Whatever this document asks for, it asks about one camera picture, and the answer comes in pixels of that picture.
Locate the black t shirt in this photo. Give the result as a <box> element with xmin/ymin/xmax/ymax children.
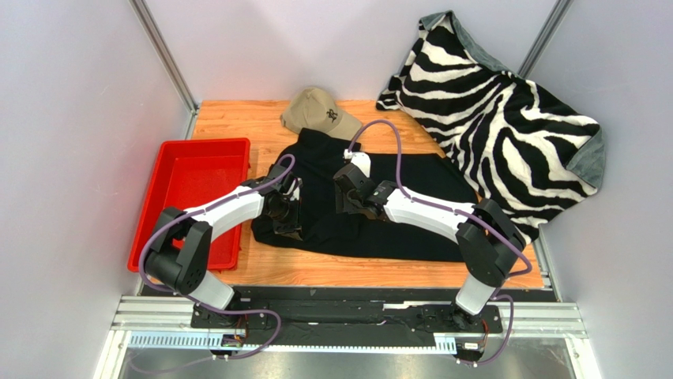
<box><xmin>251</xmin><ymin>129</ymin><xmax>477</xmax><ymax>262</ymax></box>

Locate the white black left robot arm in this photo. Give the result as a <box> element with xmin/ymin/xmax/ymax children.
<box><xmin>139</xmin><ymin>163</ymin><xmax>303</xmax><ymax>327</ymax></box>

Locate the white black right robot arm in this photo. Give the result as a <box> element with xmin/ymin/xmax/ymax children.
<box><xmin>333</xmin><ymin>150</ymin><xmax>525</xmax><ymax>331</ymax></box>

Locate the beige baseball cap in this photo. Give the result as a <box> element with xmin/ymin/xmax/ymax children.
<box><xmin>280</xmin><ymin>87</ymin><xmax>363</xmax><ymax>140</ymax></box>

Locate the red plastic tray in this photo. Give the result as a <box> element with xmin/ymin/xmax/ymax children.
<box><xmin>127</xmin><ymin>138</ymin><xmax>250</xmax><ymax>272</ymax></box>

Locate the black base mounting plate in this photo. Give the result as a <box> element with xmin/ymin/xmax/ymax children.
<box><xmin>186</xmin><ymin>286</ymin><xmax>510</xmax><ymax>348</ymax></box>

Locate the zebra print blanket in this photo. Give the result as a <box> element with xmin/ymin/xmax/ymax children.
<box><xmin>376</xmin><ymin>11</ymin><xmax>606</xmax><ymax>242</ymax></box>

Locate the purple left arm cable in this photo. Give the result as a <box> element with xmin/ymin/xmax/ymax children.
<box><xmin>129</xmin><ymin>153</ymin><xmax>296</xmax><ymax>375</ymax></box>

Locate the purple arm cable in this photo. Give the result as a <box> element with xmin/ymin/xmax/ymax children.
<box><xmin>129</xmin><ymin>153</ymin><xmax>296</xmax><ymax>375</ymax></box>
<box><xmin>344</xmin><ymin>119</ymin><xmax>533</xmax><ymax>367</ymax></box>

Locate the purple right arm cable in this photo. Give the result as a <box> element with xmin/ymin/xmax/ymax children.
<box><xmin>344</xmin><ymin>119</ymin><xmax>533</xmax><ymax>367</ymax></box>

